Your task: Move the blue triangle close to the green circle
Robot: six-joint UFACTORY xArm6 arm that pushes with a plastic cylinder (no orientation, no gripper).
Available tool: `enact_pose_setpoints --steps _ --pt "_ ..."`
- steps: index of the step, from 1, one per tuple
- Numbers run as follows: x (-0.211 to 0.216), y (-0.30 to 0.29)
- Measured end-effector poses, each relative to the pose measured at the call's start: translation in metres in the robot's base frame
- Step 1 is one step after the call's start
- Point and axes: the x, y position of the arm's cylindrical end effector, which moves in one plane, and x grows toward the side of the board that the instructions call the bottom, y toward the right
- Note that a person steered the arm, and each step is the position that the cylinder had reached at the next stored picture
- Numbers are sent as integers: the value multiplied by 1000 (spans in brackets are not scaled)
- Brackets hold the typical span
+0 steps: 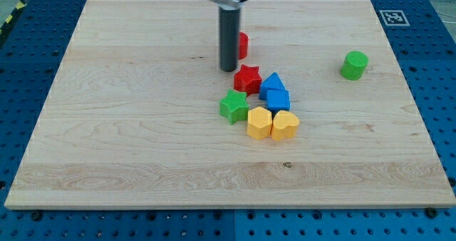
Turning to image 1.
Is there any white fiducial marker tag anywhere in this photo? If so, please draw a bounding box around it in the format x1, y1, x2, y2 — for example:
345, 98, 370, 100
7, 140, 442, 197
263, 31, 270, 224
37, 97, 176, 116
380, 9, 410, 26

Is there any red cylinder block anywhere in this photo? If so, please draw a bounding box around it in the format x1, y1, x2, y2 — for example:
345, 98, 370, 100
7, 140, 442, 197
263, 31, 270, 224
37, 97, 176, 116
239, 32, 249, 60

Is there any wooden board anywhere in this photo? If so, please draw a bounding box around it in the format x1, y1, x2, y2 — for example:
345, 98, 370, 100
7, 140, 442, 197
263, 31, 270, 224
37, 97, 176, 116
5, 0, 455, 210

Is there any red star block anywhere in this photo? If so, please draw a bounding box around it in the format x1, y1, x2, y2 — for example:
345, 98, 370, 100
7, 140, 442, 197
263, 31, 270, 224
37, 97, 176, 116
234, 64, 262, 96

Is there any green cylinder block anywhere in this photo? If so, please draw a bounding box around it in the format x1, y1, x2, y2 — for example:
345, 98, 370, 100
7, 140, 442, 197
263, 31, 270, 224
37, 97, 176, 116
340, 51, 369, 81

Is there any yellow black hazard tape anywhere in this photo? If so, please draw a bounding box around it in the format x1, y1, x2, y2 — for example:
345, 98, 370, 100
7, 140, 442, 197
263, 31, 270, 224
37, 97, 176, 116
1, 0, 27, 36

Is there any green star block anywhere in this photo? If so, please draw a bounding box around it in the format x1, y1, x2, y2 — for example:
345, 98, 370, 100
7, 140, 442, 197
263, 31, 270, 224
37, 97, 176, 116
219, 89, 249, 125

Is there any yellow heart block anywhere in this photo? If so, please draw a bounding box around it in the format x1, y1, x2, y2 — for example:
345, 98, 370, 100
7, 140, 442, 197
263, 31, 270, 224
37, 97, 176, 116
271, 111, 300, 141

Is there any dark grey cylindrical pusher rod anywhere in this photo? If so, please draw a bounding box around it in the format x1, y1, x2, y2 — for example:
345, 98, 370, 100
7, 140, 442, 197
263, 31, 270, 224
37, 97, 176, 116
219, 7, 241, 72

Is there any blue triangle block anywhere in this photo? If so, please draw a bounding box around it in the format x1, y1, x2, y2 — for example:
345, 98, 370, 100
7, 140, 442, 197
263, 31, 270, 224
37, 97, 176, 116
259, 72, 286, 101

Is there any yellow hexagon block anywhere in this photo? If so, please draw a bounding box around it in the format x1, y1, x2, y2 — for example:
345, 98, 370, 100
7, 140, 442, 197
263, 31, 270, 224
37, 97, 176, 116
247, 106, 273, 140

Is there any blue cube block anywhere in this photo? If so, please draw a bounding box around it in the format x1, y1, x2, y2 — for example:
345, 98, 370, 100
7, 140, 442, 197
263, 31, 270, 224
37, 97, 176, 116
266, 90, 291, 114

